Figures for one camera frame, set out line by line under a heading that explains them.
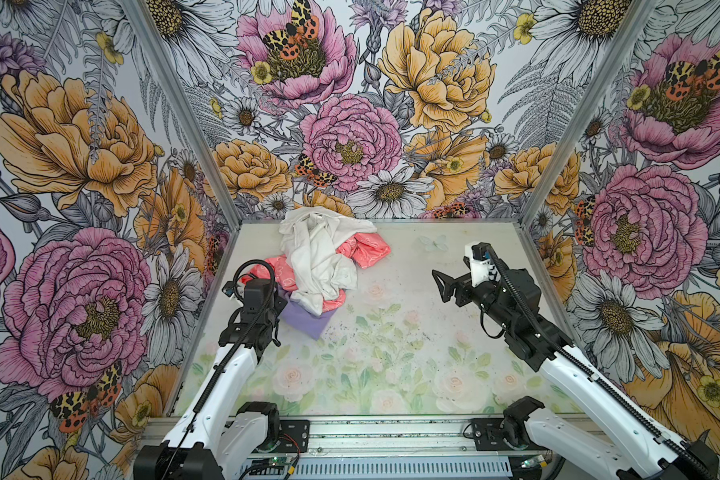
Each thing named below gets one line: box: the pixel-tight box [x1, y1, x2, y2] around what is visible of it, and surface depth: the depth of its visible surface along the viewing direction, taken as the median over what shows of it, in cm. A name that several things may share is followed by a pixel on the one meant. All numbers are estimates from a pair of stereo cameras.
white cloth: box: [279, 206, 378, 316], surface depth 99 cm
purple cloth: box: [277, 285, 337, 340], surface depth 91 cm
